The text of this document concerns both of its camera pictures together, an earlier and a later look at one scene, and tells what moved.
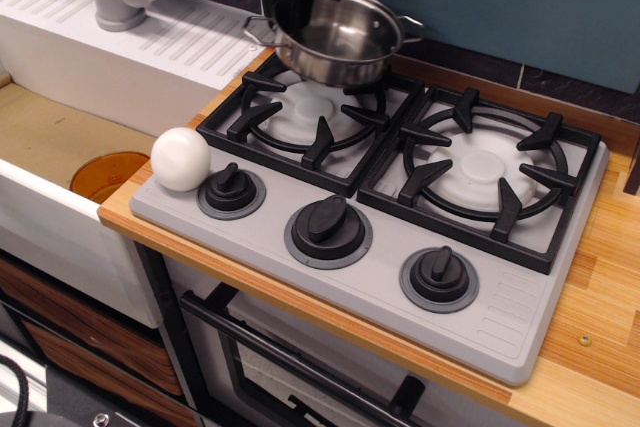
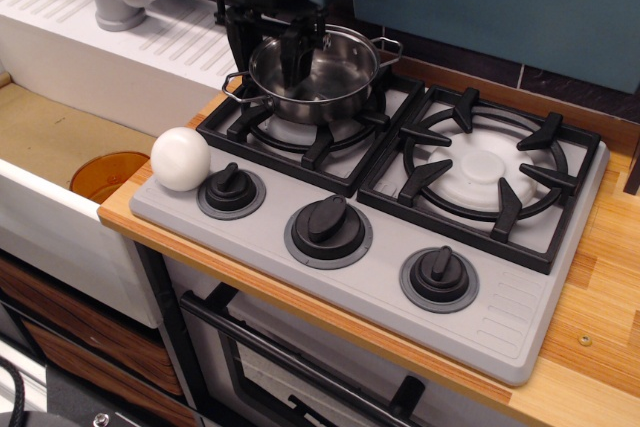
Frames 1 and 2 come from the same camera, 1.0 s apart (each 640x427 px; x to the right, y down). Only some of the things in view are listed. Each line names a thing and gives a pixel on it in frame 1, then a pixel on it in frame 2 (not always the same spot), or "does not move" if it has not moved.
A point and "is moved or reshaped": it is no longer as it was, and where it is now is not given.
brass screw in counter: [585, 340] does not move
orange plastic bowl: [100, 177] does not move
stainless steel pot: [353, 47] is moved or reshaped
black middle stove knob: [328, 234] does not move
